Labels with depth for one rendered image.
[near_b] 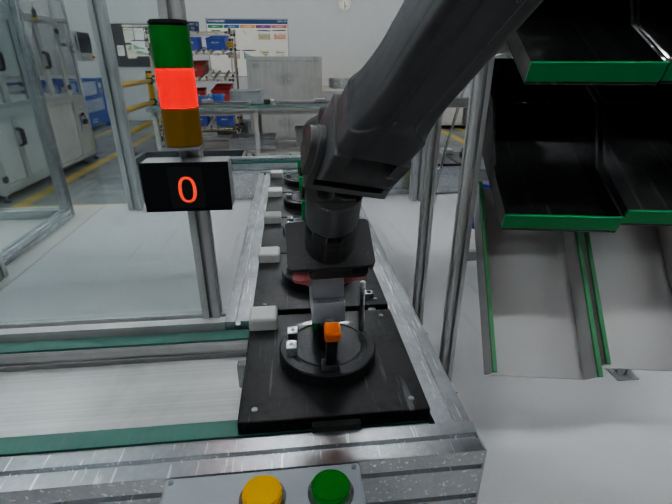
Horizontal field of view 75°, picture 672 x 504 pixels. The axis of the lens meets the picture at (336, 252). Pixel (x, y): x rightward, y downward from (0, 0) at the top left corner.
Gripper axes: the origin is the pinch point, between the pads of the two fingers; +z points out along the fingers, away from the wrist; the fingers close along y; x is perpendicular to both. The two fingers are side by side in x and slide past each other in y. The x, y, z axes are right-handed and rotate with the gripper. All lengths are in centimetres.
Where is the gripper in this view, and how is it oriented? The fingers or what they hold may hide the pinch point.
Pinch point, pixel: (326, 278)
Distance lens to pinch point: 59.5
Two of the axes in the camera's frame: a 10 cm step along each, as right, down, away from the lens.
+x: 1.1, 8.6, -5.0
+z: -0.6, 5.0, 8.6
